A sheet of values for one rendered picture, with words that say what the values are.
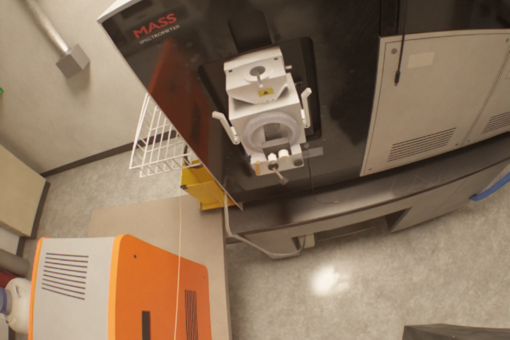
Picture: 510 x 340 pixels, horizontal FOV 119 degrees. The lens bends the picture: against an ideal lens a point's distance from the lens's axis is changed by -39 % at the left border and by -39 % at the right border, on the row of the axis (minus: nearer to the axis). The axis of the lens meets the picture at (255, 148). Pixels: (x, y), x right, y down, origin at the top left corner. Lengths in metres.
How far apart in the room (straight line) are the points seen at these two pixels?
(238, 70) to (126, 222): 0.92
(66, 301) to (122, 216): 0.64
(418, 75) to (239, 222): 0.67
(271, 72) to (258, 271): 1.34
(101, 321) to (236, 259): 1.19
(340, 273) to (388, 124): 1.07
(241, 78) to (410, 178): 0.69
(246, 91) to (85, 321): 0.54
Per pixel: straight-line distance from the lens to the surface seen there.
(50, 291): 0.71
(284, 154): 0.37
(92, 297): 0.56
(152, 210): 1.07
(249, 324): 1.56
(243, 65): 0.36
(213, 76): 0.41
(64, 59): 1.88
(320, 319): 1.50
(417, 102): 0.59
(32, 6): 1.89
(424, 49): 0.49
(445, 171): 0.96
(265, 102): 0.35
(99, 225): 1.28
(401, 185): 0.87
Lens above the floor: 1.49
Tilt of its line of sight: 52 degrees down
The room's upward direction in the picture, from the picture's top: 25 degrees counter-clockwise
